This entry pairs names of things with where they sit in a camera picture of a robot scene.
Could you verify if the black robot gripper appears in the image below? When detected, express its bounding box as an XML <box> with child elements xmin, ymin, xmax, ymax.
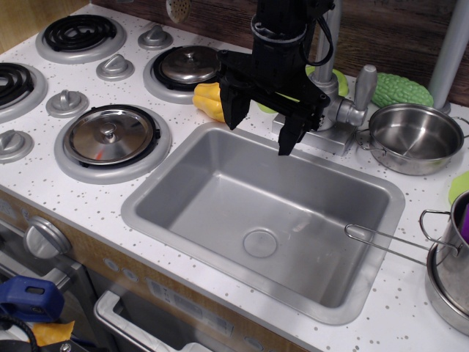
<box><xmin>218</xmin><ymin>29</ymin><xmax>330</xmax><ymax>155</ymax></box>

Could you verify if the silver toy faucet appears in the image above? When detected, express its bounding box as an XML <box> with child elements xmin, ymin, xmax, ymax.
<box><xmin>301</xmin><ymin>1</ymin><xmax>377</xmax><ymax>156</ymax></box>

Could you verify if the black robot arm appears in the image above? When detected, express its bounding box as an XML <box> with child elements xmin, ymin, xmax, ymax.
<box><xmin>217</xmin><ymin>1</ymin><xmax>335</xmax><ymax>155</ymax></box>

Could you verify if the yellow toy bell pepper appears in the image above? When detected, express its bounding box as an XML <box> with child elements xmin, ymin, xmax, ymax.
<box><xmin>192</xmin><ymin>82</ymin><xmax>225</xmax><ymax>122</ymax></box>

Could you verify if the green plastic cutting board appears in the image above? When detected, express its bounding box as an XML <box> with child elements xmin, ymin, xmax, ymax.
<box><xmin>257</xmin><ymin>65</ymin><xmax>349</xmax><ymax>114</ymax></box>

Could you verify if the back right stove burner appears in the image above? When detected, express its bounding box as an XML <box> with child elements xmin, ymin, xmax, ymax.
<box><xmin>143</xmin><ymin>47</ymin><xmax>217</xmax><ymax>105</ymax></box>

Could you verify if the stove burner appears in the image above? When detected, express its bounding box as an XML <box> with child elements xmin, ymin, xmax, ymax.
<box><xmin>143</xmin><ymin>47</ymin><xmax>217</xmax><ymax>105</ymax></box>
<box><xmin>54</xmin><ymin>104</ymin><xmax>171</xmax><ymax>185</ymax></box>

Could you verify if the steel lid on back burner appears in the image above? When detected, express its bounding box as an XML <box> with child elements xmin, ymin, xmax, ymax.
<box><xmin>159</xmin><ymin>45</ymin><xmax>219</xmax><ymax>84</ymax></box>

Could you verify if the steel lid on burner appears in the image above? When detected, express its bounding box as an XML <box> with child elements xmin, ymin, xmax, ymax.
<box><xmin>64</xmin><ymin>105</ymin><xmax>160</xmax><ymax>166</ymax></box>
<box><xmin>159</xmin><ymin>45</ymin><xmax>219</xmax><ymax>84</ymax></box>

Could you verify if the green toy bitter melon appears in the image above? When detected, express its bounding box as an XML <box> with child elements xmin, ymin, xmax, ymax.
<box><xmin>372</xmin><ymin>73</ymin><xmax>434</xmax><ymax>108</ymax></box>

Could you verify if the grey sink basin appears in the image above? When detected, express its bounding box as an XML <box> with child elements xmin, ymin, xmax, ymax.
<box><xmin>121</xmin><ymin>122</ymin><xmax>405</xmax><ymax>325</ymax></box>

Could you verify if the grey stove knob top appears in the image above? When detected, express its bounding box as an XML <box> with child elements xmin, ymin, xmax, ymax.
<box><xmin>138</xmin><ymin>25</ymin><xmax>173</xmax><ymax>51</ymax></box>

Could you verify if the grey stove knob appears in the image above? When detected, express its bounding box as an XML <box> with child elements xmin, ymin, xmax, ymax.
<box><xmin>45</xmin><ymin>89</ymin><xmax>89</xmax><ymax>118</ymax></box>
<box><xmin>138</xmin><ymin>25</ymin><xmax>173</xmax><ymax>51</ymax></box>
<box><xmin>96</xmin><ymin>54</ymin><xmax>135</xmax><ymax>81</ymax></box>
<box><xmin>1</xmin><ymin>130</ymin><xmax>34</xmax><ymax>164</ymax></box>

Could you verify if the front right stove burner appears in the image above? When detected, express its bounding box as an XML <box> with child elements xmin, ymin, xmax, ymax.
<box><xmin>54</xmin><ymin>104</ymin><xmax>171</xmax><ymax>185</ymax></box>

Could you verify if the steel lid on front burner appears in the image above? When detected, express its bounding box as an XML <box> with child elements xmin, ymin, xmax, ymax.
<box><xmin>64</xmin><ymin>105</ymin><xmax>160</xmax><ymax>166</ymax></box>

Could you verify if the grey vertical pole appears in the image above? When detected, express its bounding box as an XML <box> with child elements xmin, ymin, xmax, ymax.
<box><xmin>428</xmin><ymin>0</ymin><xmax>468</xmax><ymax>114</ymax></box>

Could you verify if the light green toy item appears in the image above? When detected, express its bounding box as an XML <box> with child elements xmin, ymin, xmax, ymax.
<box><xmin>448</xmin><ymin>172</ymin><xmax>469</xmax><ymax>204</ymax></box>

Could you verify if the back left coil burner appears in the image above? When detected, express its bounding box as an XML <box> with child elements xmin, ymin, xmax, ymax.
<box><xmin>35</xmin><ymin>15</ymin><xmax>127</xmax><ymax>65</ymax></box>

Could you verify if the coil burner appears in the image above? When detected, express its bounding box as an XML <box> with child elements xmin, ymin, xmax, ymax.
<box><xmin>1</xmin><ymin>62</ymin><xmax>48</xmax><ymax>123</ymax></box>
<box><xmin>35</xmin><ymin>15</ymin><xmax>127</xmax><ymax>65</ymax></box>

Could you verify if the purple toy item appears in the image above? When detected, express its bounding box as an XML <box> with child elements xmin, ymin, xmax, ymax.
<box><xmin>460</xmin><ymin>205</ymin><xmax>469</xmax><ymax>243</ymax></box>

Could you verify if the tall steel pot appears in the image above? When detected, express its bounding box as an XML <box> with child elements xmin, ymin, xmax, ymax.
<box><xmin>419</xmin><ymin>191</ymin><xmax>468</xmax><ymax>300</ymax></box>

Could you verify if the front left coil burner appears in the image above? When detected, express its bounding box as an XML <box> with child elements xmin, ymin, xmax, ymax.
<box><xmin>1</xmin><ymin>62</ymin><xmax>48</xmax><ymax>123</ymax></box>

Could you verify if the grey stove knob bottom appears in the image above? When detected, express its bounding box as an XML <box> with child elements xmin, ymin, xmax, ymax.
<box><xmin>1</xmin><ymin>130</ymin><xmax>34</xmax><ymax>164</ymax></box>

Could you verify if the grey oven dial knob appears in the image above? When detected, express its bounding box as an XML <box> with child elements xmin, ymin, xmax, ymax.
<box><xmin>23</xmin><ymin>216</ymin><xmax>72</xmax><ymax>260</ymax></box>

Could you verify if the blue clamp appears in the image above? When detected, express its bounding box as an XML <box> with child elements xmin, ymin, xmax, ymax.
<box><xmin>1</xmin><ymin>276</ymin><xmax>65</xmax><ymax>323</ymax></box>

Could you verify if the yellow tape piece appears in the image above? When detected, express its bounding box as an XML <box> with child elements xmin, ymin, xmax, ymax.
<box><xmin>32</xmin><ymin>320</ymin><xmax>75</xmax><ymax>347</ymax></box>

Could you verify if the steel bowl pot with handles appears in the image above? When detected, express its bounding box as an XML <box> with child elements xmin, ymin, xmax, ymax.
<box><xmin>354</xmin><ymin>103</ymin><xmax>468</xmax><ymax>176</ymax></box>

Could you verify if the silver oven door handle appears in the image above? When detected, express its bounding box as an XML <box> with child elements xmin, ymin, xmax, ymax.
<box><xmin>93</xmin><ymin>290</ymin><xmax>206</xmax><ymax>352</ymax></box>

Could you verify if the steel pan with wire handle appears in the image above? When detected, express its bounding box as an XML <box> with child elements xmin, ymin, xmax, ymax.
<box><xmin>344</xmin><ymin>224</ymin><xmax>468</xmax><ymax>336</ymax></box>

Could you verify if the black cable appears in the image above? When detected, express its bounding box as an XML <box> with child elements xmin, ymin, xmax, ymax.
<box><xmin>0</xmin><ymin>313</ymin><xmax>40</xmax><ymax>348</ymax></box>

